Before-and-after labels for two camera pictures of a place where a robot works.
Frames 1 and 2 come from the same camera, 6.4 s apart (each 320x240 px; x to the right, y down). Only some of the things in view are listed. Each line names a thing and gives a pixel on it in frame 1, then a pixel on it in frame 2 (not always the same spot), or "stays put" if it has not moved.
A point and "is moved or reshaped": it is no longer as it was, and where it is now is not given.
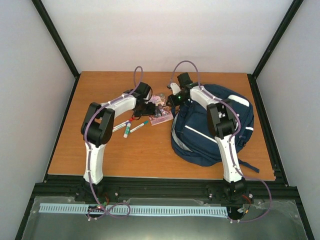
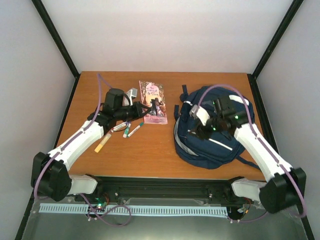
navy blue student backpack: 192,136 stays put
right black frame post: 291,12 stays put
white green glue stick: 127,130 stays put
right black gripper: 173,102 → 203,134
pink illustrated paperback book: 163,112 is moved or reshaped
